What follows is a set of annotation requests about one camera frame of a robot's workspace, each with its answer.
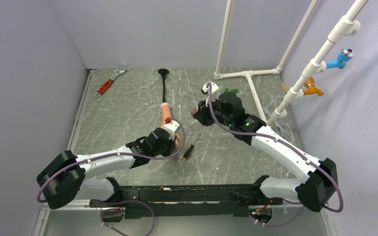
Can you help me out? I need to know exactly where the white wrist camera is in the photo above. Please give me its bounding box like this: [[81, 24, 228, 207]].
[[201, 81, 220, 99], [162, 118, 181, 140]]

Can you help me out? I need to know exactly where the mannequin practice hand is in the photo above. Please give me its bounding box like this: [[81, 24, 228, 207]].
[[160, 102, 172, 128]]

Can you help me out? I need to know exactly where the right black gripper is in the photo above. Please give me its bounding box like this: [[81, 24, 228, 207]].
[[193, 95, 233, 127]]

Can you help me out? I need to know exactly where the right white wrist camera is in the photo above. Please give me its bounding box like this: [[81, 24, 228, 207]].
[[201, 81, 220, 99]]

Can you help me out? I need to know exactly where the white pvc pipe frame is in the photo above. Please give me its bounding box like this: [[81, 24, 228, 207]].
[[214, 0, 370, 126]]

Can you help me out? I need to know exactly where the orange faucet valve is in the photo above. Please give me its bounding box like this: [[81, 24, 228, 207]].
[[303, 77, 324, 96]]

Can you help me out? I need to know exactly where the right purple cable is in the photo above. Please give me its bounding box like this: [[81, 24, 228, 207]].
[[206, 83, 344, 228]]

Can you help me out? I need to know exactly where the black base frame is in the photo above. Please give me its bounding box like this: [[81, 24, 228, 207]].
[[89, 184, 283, 220]]

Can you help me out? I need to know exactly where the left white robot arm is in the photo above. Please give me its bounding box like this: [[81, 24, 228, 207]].
[[36, 128, 186, 209]]

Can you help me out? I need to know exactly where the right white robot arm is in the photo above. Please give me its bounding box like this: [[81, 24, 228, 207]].
[[191, 92, 344, 212]]

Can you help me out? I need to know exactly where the glitter nail polish bottle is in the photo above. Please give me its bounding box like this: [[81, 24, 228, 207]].
[[190, 108, 198, 116]]

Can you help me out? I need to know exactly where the near black yellow screwdriver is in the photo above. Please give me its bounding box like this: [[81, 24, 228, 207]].
[[182, 133, 201, 160]]

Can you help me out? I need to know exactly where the blue faucet valve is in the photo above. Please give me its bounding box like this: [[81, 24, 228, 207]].
[[326, 48, 354, 69]]

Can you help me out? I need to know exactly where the silver open-end wrench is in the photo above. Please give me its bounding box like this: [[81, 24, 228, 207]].
[[262, 104, 289, 137]]

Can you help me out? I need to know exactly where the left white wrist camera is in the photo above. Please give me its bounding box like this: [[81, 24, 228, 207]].
[[162, 118, 181, 140]]

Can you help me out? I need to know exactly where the red adjustable wrench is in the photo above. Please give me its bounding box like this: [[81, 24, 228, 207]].
[[95, 67, 127, 98]]

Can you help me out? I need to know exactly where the green valve pvc fitting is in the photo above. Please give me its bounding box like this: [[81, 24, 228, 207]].
[[224, 88, 238, 93]]

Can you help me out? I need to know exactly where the black hand stand stem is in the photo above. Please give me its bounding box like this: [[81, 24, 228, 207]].
[[157, 68, 170, 103]]

